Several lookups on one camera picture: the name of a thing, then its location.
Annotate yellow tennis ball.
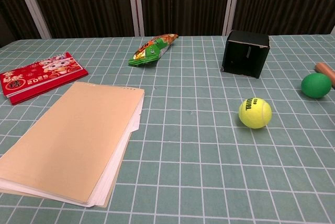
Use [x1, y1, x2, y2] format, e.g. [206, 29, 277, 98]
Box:
[238, 97, 272, 130]

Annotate black cardboard box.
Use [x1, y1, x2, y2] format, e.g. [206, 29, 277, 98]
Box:
[221, 30, 271, 79]

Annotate green ball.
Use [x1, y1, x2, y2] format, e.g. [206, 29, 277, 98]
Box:
[300, 73, 332, 99]

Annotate green orange snack bag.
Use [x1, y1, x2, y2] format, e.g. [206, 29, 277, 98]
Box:
[128, 33, 179, 67]

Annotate green checked tablecloth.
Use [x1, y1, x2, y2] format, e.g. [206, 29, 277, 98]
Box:
[0, 34, 335, 224]

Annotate dark pleated screen panel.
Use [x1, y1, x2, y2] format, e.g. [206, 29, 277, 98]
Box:
[0, 0, 41, 48]
[136, 0, 233, 37]
[25, 0, 138, 39]
[232, 0, 335, 36]

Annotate beige folder with papers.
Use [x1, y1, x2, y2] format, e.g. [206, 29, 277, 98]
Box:
[0, 81, 146, 208]

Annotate red desk calendar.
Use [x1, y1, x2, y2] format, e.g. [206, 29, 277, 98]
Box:
[0, 52, 89, 106]

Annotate brown wooden stick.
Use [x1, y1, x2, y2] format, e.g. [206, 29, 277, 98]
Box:
[315, 62, 335, 90]

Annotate white screen frame post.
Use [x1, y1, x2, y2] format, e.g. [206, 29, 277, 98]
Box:
[221, 0, 243, 36]
[126, 0, 146, 37]
[12, 0, 52, 39]

